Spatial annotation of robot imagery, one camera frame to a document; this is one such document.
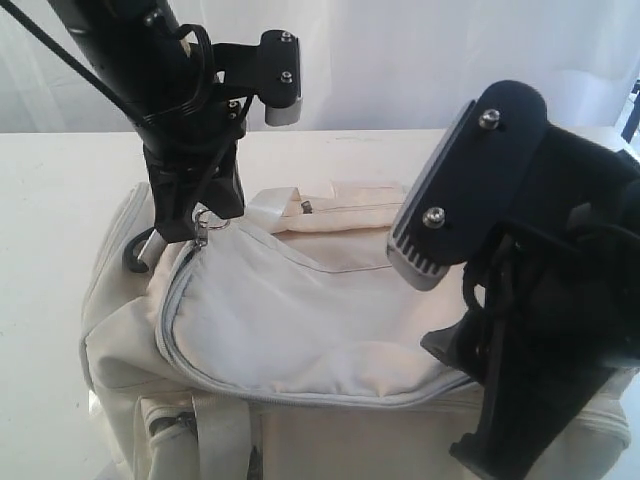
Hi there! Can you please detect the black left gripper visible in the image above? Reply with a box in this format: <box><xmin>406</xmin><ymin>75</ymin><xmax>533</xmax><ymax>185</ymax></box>
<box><xmin>134</xmin><ymin>94</ymin><xmax>248</xmax><ymax>244</ymax></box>

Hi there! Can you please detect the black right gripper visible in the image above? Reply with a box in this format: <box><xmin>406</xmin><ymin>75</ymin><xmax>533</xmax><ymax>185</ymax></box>
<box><xmin>420</xmin><ymin>124</ymin><xmax>639</xmax><ymax>383</ymax></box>

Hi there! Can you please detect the metal zipper pull ring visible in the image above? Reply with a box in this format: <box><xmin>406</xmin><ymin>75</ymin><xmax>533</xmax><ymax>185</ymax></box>
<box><xmin>192</xmin><ymin>207</ymin><xmax>231</xmax><ymax>251</ymax></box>

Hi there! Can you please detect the cream duffel bag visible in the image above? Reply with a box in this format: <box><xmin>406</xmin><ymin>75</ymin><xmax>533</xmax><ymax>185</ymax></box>
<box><xmin>79</xmin><ymin>179</ymin><xmax>631</xmax><ymax>480</ymax></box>

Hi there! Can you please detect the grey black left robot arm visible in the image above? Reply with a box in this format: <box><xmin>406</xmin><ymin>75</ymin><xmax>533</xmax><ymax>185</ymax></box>
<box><xmin>50</xmin><ymin>1</ymin><xmax>245</xmax><ymax>243</ymax></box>

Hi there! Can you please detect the white backdrop curtain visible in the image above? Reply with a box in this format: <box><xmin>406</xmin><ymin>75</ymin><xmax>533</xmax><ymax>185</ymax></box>
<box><xmin>0</xmin><ymin>0</ymin><xmax>640</xmax><ymax>136</ymax></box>

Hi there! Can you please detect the black left D-ring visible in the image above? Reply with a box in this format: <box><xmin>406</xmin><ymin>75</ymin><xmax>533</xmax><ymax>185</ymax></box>
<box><xmin>122</xmin><ymin>234</ymin><xmax>161</xmax><ymax>276</ymax></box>

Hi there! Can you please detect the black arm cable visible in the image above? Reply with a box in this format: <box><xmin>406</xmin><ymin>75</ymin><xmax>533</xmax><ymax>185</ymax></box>
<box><xmin>9</xmin><ymin>0</ymin><xmax>251</xmax><ymax>211</ymax></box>

